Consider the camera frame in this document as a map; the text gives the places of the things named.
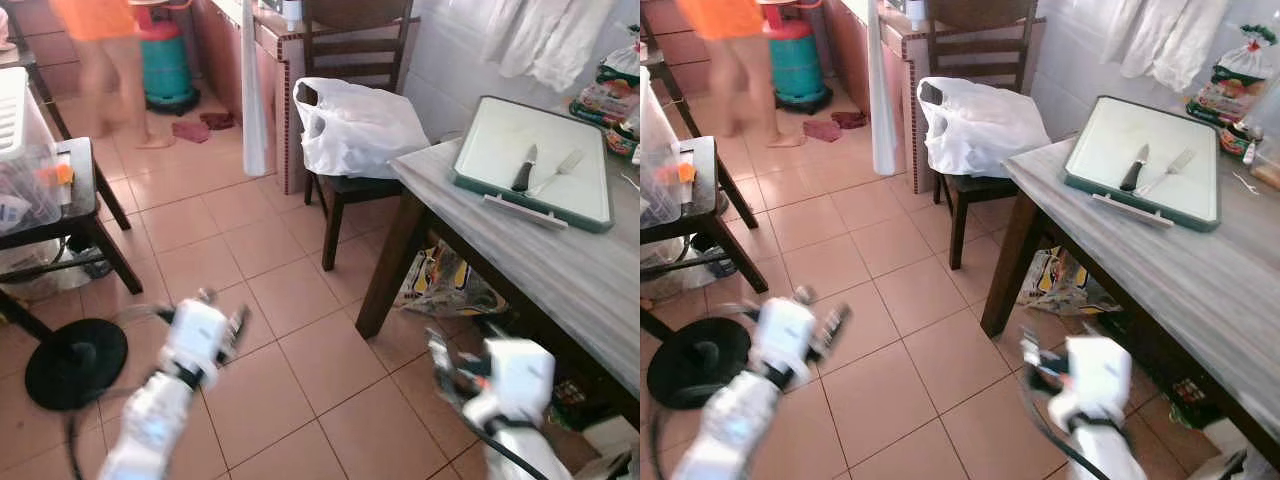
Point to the dark side table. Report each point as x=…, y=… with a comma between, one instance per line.
x=710, y=215
x=85, y=215

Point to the tiled kitchen counter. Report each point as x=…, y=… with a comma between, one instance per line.
x=280, y=100
x=915, y=100

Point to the dark wooden chair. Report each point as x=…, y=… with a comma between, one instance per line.
x=355, y=45
x=985, y=45

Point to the white tray green rim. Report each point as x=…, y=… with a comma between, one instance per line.
x=1105, y=130
x=490, y=125

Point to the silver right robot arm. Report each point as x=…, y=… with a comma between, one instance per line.
x=530, y=460
x=1115, y=460

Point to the printed plastic bag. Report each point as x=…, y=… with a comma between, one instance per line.
x=1065, y=285
x=445, y=285

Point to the person in orange shorts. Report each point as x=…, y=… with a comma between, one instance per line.
x=100, y=60
x=740, y=60

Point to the grey-topped wooden table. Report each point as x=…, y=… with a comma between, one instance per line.
x=1170, y=280
x=560, y=270

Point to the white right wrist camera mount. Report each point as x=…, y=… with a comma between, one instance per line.
x=520, y=380
x=1098, y=380

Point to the small orange object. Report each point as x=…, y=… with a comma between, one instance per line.
x=65, y=173
x=686, y=172

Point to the green gas cylinder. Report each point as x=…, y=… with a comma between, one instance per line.
x=798, y=65
x=165, y=65

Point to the white hanging cloth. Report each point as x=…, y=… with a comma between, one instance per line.
x=545, y=40
x=1165, y=40

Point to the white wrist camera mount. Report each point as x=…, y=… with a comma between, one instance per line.
x=785, y=335
x=520, y=380
x=195, y=335
x=1098, y=380

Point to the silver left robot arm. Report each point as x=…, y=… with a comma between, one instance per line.
x=735, y=425
x=150, y=425

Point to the pale wooden strip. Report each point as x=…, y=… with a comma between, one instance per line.
x=525, y=210
x=1133, y=210

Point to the black round fan base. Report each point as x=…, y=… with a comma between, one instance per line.
x=698, y=362
x=75, y=365

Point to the steel fork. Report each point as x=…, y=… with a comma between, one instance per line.
x=568, y=162
x=1180, y=161

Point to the clear plastic storage box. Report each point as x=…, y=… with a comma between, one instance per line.
x=30, y=180
x=660, y=190

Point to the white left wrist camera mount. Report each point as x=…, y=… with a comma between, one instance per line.
x=785, y=335
x=195, y=335

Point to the white plastic bag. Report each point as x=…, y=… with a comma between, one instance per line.
x=985, y=130
x=360, y=130

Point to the dark red floor cloth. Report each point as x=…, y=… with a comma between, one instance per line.
x=850, y=120
x=218, y=120

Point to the bagged bread loaf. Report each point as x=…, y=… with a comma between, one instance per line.
x=1235, y=95
x=610, y=100

